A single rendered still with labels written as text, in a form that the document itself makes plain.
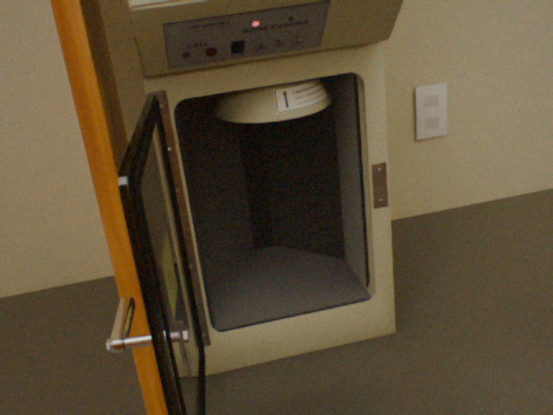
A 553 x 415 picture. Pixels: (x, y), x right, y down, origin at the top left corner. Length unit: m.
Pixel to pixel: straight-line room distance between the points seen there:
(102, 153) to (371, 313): 0.50
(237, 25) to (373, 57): 0.22
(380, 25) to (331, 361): 0.51
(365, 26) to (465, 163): 0.74
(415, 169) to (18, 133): 0.82
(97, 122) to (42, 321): 0.60
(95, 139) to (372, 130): 0.38
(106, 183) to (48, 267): 0.65
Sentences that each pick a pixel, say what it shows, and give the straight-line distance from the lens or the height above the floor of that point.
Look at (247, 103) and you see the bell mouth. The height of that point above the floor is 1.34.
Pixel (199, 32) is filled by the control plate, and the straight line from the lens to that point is 0.78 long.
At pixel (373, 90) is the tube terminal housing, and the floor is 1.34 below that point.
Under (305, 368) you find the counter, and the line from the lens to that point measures 1.04.
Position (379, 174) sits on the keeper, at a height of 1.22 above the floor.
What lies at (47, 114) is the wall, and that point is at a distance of 1.33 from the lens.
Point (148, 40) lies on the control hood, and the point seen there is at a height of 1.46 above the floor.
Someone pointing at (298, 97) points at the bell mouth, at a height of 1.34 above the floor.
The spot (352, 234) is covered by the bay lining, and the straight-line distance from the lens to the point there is 1.09.
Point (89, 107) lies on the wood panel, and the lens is 0.78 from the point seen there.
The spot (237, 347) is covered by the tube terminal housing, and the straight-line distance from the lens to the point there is 1.04.
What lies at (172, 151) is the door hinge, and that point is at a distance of 0.89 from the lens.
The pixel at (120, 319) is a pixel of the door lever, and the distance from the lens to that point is 0.72.
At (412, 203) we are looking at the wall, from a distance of 1.52.
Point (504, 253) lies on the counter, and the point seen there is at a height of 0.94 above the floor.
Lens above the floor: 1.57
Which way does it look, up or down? 23 degrees down
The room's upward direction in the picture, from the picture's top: 7 degrees counter-clockwise
